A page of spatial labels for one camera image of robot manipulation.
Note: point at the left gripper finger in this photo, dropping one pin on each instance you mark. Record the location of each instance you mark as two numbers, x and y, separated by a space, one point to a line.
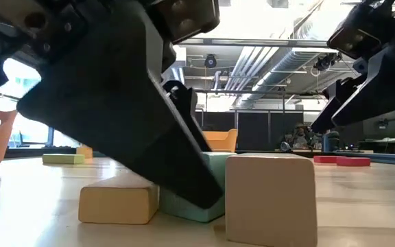
115 103
187 103

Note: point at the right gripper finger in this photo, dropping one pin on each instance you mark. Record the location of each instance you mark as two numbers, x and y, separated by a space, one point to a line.
389 85
338 99

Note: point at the medium red block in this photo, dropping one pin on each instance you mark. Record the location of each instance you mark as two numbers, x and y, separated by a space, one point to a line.
325 159
353 162

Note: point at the teal rectangular block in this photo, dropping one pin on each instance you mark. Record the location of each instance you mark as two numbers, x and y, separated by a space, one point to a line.
221 168

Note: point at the large green block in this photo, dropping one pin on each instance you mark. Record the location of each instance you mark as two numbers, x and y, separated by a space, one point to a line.
63 158

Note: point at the large yellow block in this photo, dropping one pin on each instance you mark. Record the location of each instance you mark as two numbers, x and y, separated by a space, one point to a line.
115 202

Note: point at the large tan wooden block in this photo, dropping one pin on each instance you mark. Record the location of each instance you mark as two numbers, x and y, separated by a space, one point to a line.
269 206

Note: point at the yellow plastic bin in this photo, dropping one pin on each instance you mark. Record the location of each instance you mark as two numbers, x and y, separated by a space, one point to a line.
223 140

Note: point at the person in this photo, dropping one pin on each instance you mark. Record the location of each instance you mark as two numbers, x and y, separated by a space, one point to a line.
300 139

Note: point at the black partition panels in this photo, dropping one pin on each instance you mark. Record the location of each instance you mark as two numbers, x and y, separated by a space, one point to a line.
252 127

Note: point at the white ceiling pipes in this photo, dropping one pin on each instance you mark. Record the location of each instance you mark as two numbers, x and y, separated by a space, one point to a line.
249 65

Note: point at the black ceiling camera rig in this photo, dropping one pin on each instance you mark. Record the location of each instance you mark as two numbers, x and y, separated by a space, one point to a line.
326 61

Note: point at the black ceiling dome camera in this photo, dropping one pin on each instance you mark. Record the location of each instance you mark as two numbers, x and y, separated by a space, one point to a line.
210 61

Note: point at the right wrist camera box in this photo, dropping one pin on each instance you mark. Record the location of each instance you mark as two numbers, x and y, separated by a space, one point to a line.
355 37

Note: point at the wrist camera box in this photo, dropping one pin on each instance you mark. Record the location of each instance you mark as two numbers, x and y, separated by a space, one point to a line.
190 17
355 37

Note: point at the silver ventilation duct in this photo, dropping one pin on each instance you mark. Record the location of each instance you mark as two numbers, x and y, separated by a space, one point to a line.
279 68

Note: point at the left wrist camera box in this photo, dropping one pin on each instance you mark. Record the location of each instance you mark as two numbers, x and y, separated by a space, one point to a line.
190 17

